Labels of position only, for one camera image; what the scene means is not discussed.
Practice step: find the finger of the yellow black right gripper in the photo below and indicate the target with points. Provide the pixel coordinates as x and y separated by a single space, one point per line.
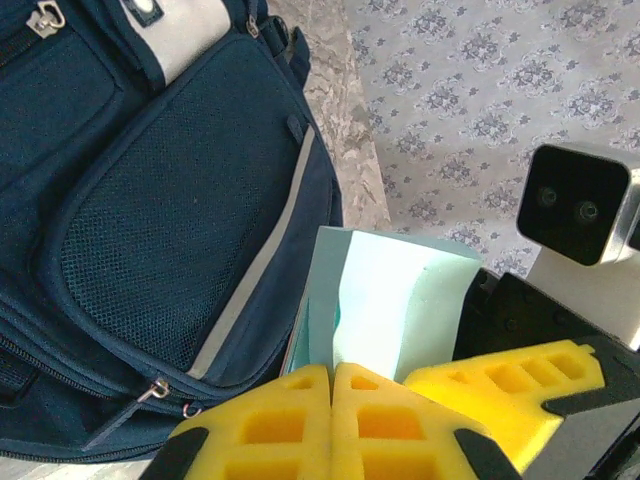
500 390

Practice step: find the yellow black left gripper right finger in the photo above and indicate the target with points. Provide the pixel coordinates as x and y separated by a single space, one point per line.
390 430

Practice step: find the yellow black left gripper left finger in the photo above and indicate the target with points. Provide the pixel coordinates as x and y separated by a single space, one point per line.
270 430

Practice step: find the navy blue backpack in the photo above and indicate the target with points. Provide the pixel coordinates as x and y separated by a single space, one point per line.
150 200

